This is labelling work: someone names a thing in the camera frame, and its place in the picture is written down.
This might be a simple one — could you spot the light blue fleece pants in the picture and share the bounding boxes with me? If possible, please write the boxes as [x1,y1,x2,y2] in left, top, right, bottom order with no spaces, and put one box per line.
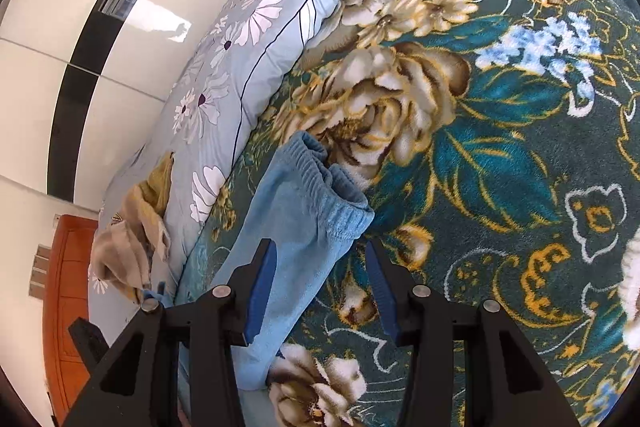
[176,131,374,391]

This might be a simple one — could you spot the orange wooden headboard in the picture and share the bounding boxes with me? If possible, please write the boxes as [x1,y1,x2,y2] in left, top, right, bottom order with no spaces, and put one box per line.
[42,215,98,425]

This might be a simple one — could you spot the beige knit sweater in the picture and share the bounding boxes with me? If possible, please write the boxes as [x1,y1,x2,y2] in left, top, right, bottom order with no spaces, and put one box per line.
[90,181,170,303]

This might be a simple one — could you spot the olive green knit garment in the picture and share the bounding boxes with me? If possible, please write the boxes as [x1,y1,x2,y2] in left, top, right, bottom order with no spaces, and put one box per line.
[139,152,174,217]

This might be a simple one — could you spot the grey-blue floral duvet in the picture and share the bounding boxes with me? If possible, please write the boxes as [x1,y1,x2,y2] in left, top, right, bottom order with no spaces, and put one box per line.
[99,0,340,298]

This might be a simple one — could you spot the teal floral plush blanket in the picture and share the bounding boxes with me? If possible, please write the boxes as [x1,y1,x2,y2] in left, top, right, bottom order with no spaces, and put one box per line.
[176,0,639,426]

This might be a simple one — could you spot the white black-striped wardrobe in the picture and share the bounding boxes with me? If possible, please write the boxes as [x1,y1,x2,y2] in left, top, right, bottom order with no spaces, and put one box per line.
[1,0,226,210]

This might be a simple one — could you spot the wall switch panel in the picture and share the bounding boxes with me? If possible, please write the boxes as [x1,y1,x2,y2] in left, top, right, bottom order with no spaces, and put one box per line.
[28,245,51,300]

